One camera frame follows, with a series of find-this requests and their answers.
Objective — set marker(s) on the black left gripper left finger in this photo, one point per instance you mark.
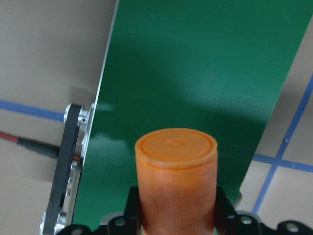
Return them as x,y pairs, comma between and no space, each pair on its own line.
127,222

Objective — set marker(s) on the green conveyor belt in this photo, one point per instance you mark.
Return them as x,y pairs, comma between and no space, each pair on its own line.
215,66

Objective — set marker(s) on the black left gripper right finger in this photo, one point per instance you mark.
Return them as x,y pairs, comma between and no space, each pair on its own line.
228,221

